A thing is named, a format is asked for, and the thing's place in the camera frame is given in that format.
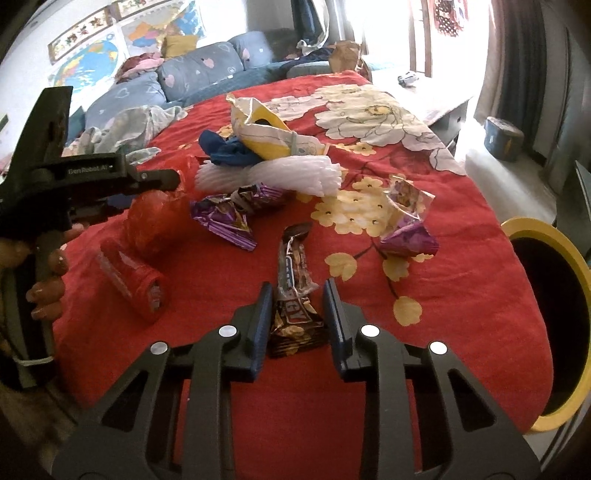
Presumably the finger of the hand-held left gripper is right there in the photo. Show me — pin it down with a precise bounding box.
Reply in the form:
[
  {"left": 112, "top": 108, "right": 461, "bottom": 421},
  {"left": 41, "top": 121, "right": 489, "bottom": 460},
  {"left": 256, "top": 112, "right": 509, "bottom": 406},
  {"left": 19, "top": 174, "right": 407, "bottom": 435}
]
[{"left": 127, "top": 167, "right": 182, "bottom": 191}]

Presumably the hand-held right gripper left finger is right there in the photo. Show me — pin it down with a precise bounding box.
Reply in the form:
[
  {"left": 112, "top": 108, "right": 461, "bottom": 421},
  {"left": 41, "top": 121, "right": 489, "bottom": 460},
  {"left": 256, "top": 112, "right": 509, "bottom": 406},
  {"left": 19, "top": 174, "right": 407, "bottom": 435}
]
[{"left": 51, "top": 281, "right": 275, "bottom": 480}]

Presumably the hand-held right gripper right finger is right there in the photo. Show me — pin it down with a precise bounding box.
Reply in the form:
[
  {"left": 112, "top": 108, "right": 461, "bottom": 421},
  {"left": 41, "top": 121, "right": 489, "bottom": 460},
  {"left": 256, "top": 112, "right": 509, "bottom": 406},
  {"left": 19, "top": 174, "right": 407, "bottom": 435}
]
[{"left": 322, "top": 278, "right": 541, "bottom": 480}]

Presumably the red plastic bag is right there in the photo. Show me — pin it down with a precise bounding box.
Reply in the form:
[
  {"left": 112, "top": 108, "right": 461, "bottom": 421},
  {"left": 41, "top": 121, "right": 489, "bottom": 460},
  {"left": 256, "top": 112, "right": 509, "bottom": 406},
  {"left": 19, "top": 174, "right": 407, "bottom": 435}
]
[{"left": 124, "top": 157, "right": 204, "bottom": 259}]

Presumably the brown snack bar wrapper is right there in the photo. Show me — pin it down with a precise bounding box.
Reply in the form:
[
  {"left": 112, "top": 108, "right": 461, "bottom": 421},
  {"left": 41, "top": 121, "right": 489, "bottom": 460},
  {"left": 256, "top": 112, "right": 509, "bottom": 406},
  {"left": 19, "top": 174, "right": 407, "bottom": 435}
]
[{"left": 268, "top": 223, "right": 329, "bottom": 360}]

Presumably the purple snack wrapper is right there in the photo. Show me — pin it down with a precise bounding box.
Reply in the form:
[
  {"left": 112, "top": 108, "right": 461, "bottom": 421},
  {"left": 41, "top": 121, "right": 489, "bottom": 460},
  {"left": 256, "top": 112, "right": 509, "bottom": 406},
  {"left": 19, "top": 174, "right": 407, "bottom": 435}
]
[
  {"left": 190, "top": 194, "right": 258, "bottom": 252},
  {"left": 231, "top": 182, "right": 293, "bottom": 214},
  {"left": 379, "top": 179, "right": 439, "bottom": 259}
]

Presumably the yellow white snack bag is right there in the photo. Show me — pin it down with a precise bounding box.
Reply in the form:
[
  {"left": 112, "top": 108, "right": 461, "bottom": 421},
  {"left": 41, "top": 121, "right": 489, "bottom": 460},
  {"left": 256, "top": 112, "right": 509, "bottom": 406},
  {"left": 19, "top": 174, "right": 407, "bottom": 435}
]
[{"left": 225, "top": 92, "right": 328, "bottom": 160}]

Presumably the yellow rimmed black bin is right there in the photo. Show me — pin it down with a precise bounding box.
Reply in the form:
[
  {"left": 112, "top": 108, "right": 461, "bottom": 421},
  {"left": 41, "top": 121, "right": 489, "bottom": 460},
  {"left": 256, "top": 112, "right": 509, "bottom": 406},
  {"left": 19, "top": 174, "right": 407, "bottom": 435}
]
[{"left": 500, "top": 218, "right": 591, "bottom": 433}]

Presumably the person's left hand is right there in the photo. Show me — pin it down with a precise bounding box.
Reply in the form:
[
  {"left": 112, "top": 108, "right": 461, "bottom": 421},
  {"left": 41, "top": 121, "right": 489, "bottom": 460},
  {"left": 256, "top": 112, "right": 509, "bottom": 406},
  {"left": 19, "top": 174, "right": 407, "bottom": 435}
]
[{"left": 0, "top": 224, "right": 88, "bottom": 321}]

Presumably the light printed cloth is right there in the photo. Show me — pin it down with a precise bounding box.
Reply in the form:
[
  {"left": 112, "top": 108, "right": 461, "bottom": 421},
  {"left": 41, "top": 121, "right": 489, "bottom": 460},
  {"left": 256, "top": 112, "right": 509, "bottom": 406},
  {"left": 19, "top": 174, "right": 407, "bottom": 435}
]
[{"left": 62, "top": 105, "right": 188, "bottom": 158}]

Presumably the blue heart print cushion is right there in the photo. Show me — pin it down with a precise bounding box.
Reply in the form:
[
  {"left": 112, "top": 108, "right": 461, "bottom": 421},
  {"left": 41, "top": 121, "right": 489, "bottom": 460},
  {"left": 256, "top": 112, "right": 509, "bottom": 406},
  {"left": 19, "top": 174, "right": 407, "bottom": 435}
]
[
  {"left": 85, "top": 71, "right": 167, "bottom": 130},
  {"left": 157, "top": 41, "right": 245, "bottom": 102},
  {"left": 228, "top": 31, "right": 278, "bottom": 70}
]

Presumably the red plastic packet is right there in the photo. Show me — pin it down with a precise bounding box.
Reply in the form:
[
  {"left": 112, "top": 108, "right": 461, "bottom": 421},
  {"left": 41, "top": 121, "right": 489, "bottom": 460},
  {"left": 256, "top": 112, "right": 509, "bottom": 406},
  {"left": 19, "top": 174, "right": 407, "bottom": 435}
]
[{"left": 95, "top": 237, "right": 167, "bottom": 324}]

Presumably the blue sofa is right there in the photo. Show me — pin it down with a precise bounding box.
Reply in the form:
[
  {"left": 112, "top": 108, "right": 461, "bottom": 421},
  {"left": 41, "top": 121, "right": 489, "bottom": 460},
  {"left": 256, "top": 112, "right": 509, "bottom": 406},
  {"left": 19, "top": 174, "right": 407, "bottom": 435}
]
[{"left": 60, "top": 30, "right": 370, "bottom": 153}]

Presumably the pink clothes heap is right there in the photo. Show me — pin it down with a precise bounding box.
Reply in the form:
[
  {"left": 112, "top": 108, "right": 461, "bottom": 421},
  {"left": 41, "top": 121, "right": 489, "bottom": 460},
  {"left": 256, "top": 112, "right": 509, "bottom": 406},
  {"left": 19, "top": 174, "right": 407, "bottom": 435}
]
[{"left": 115, "top": 52, "right": 164, "bottom": 81}]

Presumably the world map poster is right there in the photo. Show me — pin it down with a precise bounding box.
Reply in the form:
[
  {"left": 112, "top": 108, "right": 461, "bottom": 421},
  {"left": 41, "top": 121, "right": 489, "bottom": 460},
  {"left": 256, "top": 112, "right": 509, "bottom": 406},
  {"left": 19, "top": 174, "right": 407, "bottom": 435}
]
[{"left": 53, "top": 39, "right": 125, "bottom": 90}]

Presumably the red floral blanket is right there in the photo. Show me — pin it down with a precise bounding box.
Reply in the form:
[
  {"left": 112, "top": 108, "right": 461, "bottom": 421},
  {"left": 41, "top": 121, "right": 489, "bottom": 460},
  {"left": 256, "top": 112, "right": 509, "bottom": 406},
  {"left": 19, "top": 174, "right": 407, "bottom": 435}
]
[{"left": 51, "top": 69, "right": 555, "bottom": 480}]

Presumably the yellow pillow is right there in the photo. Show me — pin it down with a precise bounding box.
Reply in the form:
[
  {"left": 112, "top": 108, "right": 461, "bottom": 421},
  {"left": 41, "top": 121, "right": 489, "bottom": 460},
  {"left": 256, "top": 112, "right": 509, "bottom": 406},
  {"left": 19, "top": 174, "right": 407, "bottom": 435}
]
[{"left": 163, "top": 34, "right": 198, "bottom": 58}]

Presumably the animal picture strip poster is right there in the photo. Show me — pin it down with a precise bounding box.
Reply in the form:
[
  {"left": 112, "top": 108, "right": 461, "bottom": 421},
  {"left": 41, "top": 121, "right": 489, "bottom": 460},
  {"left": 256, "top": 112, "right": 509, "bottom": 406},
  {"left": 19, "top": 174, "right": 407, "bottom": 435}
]
[{"left": 48, "top": 9, "right": 114, "bottom": 63}]

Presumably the colourful country map poster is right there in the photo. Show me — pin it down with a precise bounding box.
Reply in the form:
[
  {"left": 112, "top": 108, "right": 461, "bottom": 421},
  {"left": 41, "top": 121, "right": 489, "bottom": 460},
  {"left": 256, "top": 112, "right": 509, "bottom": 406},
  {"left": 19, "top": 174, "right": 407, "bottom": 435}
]
[{"left": 121, "top": 4, "right": 199, "bottom": 49}]

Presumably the blue curtain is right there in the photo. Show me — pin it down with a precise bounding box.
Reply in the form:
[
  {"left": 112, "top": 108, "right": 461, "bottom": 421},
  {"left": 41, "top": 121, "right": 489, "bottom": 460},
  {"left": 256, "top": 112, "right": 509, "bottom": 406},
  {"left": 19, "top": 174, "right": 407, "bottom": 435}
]
[{"left": 295, "top": 0, "right": 333, "bottom": 42}]

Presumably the brown paper bag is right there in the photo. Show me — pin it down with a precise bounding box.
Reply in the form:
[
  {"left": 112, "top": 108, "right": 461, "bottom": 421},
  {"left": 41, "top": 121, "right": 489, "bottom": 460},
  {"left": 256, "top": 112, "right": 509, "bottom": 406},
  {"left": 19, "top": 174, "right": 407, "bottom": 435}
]
[{"left": 329, "top": 41, "right": 363, "bottom": 73}]

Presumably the dark coffee table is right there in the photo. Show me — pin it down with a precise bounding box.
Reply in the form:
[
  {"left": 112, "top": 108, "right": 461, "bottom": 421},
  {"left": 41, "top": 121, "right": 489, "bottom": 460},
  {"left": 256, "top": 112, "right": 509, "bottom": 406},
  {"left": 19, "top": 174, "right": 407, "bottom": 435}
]
[{"left": 369, "top": 69, "right": 476, "bottom": 153}]

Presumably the blue storage box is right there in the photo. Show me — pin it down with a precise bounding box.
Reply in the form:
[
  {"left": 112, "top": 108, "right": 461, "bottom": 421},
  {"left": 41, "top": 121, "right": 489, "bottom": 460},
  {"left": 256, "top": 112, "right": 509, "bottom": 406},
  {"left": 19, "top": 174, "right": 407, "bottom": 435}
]
[{"left": 482, "top": 116, "right": 525, "bottom": 162}]

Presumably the dark curtain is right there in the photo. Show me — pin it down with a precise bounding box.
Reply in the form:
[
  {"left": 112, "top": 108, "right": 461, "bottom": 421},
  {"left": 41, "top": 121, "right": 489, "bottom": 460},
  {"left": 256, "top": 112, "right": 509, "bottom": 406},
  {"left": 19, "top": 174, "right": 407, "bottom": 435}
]
[{"left": 494, "top": 0, "right": 591, "bottom": 195}]

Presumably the hanging polka dot clothing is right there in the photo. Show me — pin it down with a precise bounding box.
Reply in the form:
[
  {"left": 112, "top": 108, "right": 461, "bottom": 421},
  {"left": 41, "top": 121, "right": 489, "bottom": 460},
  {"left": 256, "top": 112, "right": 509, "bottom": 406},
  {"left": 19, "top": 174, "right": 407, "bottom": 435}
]
[{"left": 427, "top": 0, "right": 465, "bottom": 38}]

